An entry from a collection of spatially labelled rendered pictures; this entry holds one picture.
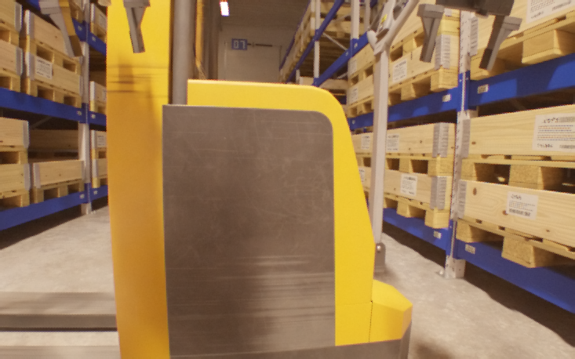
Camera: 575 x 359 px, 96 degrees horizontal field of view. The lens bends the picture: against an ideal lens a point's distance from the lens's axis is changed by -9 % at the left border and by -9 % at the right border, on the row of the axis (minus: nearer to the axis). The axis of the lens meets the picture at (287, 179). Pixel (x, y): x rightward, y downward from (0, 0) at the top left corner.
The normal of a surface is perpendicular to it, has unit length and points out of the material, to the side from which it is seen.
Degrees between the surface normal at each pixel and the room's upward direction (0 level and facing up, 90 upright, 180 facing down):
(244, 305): 90
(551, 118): 90
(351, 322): 90
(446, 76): 90
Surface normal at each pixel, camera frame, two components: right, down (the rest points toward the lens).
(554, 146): -0.99, -0.01
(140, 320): 0.15, 0.10
